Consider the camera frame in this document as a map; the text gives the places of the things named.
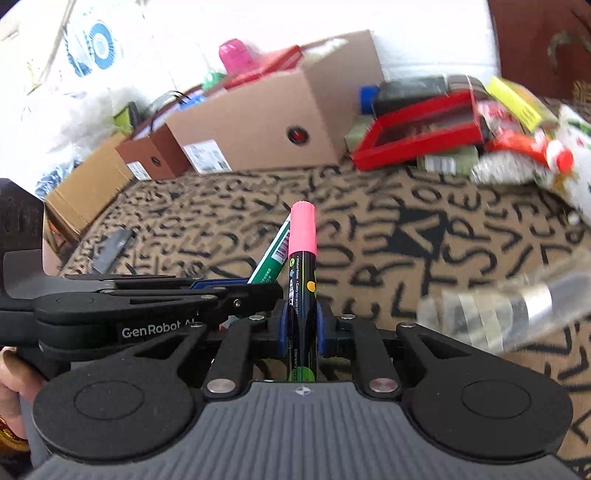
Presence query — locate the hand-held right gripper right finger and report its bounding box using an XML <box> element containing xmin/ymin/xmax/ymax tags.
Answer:
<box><xmin>318</xmin><ymin>302</ymin><xmax>490</xmax><ymax>398</ymax></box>

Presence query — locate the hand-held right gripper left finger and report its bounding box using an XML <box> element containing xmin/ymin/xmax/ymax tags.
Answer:
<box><xmin>92</xmin><ymin>306</ymin><xmax>288</xmax><ymax>397</ymax></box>

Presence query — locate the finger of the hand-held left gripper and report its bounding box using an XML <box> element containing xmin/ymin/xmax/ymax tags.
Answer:
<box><xmin>60</xmin><ymin>272</ymin><xmax>247</xmax><ymax>293</ymax></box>
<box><xmin>34</xmin><ymin>282</ymin><xmax>283</xmax><ymax>326</ymax></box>

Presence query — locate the green marker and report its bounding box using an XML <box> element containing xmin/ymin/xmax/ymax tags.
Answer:
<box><xmin>246</xmin><ymin>214</ymin><xmax>293</xmax><ymax>285</ymax></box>

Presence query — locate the pink marker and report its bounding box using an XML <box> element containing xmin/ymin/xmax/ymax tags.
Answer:
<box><xmin>286</xmin><ymin>201</ymin><xmax>320</xmax><ymax>382</ymax></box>

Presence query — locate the large tan shoe box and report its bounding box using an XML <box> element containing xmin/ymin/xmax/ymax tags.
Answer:
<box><xmin>163</xmin><ymin>30</ymin><xmax>387</xmax><ymax>175</ymax></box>

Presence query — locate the person's left hand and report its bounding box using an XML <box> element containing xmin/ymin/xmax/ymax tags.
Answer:
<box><xmin>0</xmin><ymin>346</ymin><xmax>45</xmax><ymax>444</ymax></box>

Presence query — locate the grey flat case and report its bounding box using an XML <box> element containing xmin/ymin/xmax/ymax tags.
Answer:
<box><xmin>91</xmin><ymin>229</ymin><xmax>137</xmax><ymax>274</ymax></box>

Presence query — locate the letter print blanket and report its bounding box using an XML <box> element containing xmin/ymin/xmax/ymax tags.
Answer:
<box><xmin>59</xmin><ymin>161</ymin><xmax>591</xmax><ymax>476</ymax></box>

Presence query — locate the plain cardboard box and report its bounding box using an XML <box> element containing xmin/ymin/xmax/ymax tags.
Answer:
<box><xmin>43</xmin><ymin>133</ymin><xmax>136</xmax><ymax>241</ymax></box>

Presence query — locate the small brown box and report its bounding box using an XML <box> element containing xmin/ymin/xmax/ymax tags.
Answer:
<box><xmin>115</xmin><ymin>124</ymin><xmax>191</xmax><ymax>182</ymax></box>

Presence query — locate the clear plastic bag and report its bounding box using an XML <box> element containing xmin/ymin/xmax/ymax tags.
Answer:
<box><xmin>45</xmin><ymin>87</ymin><xmax>140</xmax><ymax>154</ymax></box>

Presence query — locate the red tray box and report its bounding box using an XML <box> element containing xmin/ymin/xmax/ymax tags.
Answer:
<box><xmin>350</xmin><ymin>89</ymin><xmax>491</xmax><ymax>172</ymax></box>

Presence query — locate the olive green box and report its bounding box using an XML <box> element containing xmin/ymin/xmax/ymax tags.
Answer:
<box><xmin>417</xmin><ymin>147</ymin><xmax>479</xmax><ymax>175</ymax></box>

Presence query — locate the flat red box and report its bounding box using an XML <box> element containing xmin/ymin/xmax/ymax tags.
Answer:
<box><xmin>221</xmin><ymin>45</ymin><xmax>304</xmax><ymax>92</ymax></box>

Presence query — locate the pink bottle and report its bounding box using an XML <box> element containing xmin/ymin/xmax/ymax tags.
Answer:
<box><xmin>218</xmin><ymin>39</ymin><xmax>257</xmax><ymax>78</ymax></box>

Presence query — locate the blue lidded jar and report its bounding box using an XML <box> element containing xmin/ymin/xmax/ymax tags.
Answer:
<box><xmin>359</xmin><ymin>85</ymin><xmax>382</xmax><ymax>114</ymax></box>

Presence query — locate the mesh herb sachet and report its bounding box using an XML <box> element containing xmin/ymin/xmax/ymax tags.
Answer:
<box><xmin>470</xmin><ymin>150</ymin><xmax>542</xmax><ymax>186</ymax></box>

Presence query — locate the black box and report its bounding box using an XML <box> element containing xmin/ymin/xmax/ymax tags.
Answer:
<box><xmin>373</xmin><ymin>76</ymin><xmax>450</xmax><ymax>117</ymax></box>

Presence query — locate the red capped packet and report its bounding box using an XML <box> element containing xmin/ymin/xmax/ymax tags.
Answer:
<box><xmin>475</xmin><ymin>101</ymin><xmax>576</xmax><ymax>175</ymax></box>

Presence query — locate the brown striped pouch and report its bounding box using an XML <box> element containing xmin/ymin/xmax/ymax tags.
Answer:
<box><xmin>445</xmin><ymin>73</ymin><xmax>486</xmax><ymax>94</ymax></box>

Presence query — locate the yellow green box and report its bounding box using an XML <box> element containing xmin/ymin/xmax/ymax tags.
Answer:
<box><xmin>484</xmin><ymin>76</ymin><xmax>544</xmax><ymax>133</ymax></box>

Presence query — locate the brown wooden board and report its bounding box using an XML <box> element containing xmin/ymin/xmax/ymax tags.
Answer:
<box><xmin>488</xmin><ymin>0</ymin><xmax>591</xmax><ymax>99</ymax></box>

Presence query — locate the blue fan wall poster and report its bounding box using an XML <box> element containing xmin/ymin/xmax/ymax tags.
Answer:
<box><xmin>64</xmin><ymin>17</ymin><xmax>117</xmax><ymax>78</ymax></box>

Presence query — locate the tree print drawstring bag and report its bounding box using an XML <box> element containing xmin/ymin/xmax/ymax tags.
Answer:
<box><xmin>539</xmin><ymin>104</ymin><xmax>591</xmax><ymax>212</ymax></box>

